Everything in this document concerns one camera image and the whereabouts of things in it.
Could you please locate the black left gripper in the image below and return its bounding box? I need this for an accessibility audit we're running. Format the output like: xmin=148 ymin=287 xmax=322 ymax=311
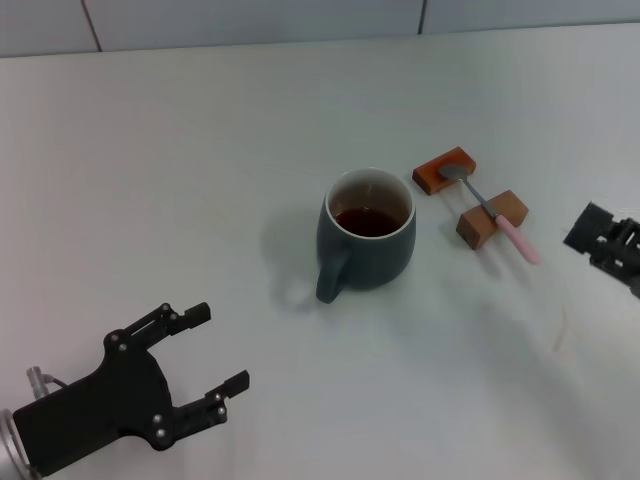
xmin=12 ymin=301 xmax=251 ymax=477

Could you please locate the pink handled metal spoon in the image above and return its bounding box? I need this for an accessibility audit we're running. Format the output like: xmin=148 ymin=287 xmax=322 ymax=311
xmin=438 ymin=164 xmax=542 ymax=265

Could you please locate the grey ceramic mug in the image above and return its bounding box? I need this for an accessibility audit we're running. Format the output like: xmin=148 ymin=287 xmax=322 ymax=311
xmin=314 ymin=167 xmax=418 ymax=305

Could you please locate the light brown arched wooden block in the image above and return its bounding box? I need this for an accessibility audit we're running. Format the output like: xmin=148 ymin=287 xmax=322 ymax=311
xmin=455 ymin=189 xmax=530 ymax=250

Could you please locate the flat reddish wooden block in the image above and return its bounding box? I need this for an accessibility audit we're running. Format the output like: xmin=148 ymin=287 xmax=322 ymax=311
xmin=412 ymin=145 xmax=477 ymax=196

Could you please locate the dark brown coffee liquid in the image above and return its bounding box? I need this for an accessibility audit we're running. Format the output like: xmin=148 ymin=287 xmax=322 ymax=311
xmin=333 ymin=207 xmax=399 ymax=238

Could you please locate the grey left gripper cable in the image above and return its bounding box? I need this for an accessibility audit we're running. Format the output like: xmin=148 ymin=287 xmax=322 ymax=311
xmin=25 ymin=366 xmax=69 ymax=401

